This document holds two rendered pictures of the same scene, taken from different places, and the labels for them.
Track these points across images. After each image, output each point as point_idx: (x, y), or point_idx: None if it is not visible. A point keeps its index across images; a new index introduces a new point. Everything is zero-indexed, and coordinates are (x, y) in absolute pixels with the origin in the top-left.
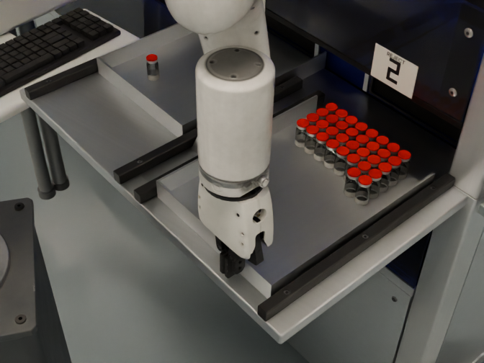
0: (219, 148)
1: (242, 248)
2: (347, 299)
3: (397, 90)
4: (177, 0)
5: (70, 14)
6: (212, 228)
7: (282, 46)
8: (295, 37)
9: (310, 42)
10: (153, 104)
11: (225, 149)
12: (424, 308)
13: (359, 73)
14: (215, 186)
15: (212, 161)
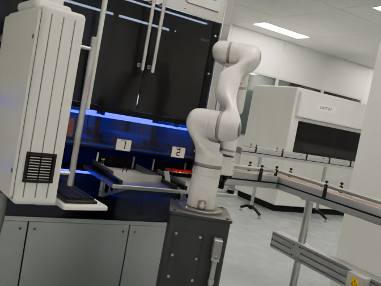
0: (236, 141)
1: (232, 171)
2: (159, 251)
3: (180, 157)
4: (241, 106)
5: None
6: (223, 172)
7: (119, 168)
8: (121, 164)
9: (127, 163)
10: (147, 175)
11: (237, 141)
12: None
13: (148, 165)
14: (234, 152)
15: (235, 146)
